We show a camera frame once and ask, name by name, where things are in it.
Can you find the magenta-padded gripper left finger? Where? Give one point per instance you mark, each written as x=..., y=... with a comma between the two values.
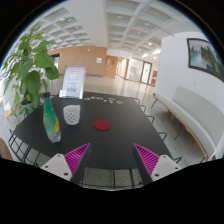
x=60, y=166

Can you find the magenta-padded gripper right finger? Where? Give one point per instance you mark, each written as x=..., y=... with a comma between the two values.
x=163, y=166

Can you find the green plastic drink bottle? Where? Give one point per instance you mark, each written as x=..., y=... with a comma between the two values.
x=51, y=123

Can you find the black metal chairs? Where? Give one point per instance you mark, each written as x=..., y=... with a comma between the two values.
x=162, y=133

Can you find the white dotted mug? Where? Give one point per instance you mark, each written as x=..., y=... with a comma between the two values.
x=71, y=115

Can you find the flat round red coaster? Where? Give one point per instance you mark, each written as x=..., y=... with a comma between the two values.
x=102, y=125

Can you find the white cushioned bench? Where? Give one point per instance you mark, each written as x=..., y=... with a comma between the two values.
x=196, y=113

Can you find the grey round paper disc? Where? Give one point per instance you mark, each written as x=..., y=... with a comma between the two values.
x=87, y=98

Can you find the colourful round paper disc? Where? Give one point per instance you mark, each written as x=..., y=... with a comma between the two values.
x=97, y=98

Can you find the clear acrylic sign stand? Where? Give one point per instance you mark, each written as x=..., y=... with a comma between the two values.
x=73, y=81

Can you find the green leafy potted plant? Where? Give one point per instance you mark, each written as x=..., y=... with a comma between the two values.
x=31, y=80

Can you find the dark-framed glass door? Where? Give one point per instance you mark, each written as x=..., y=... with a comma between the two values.
x=146, y=72

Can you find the framed landscape painting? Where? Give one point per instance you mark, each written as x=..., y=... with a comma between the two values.
x=205, y=56

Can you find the round ceiling lights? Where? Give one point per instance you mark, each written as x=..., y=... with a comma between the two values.
x=119, y=16

